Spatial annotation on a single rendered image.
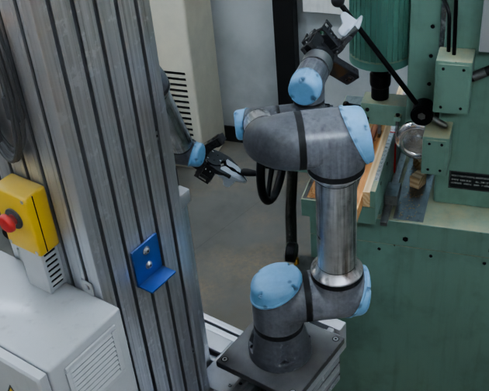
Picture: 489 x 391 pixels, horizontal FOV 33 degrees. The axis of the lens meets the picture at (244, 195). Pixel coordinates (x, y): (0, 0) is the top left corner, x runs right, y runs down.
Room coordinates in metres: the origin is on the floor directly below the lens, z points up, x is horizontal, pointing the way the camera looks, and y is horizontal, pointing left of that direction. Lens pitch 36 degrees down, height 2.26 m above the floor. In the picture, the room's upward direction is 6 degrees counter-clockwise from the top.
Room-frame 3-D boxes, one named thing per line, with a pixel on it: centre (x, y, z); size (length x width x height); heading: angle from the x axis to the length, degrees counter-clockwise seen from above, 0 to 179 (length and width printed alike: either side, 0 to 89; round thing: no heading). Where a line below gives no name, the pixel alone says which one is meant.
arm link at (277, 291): (1.35, -0.06, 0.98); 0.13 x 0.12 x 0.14; 91
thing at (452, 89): (1.83, -0.56, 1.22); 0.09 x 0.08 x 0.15; 69
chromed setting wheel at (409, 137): (1.89, -0.49, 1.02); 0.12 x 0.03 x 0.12; 69
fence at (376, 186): (2.04, -0.45, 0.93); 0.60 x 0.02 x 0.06; 159
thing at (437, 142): (1.84, -0.53, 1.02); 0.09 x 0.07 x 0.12; 159
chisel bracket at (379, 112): (2.04, -0.44, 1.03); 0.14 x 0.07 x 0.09; 69
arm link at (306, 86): (1.70, -0.18, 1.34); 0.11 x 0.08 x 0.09; 159
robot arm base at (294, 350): (1.35, -0.05, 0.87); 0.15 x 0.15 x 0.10
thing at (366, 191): (2.05, -0.44, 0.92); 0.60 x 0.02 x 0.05; 159
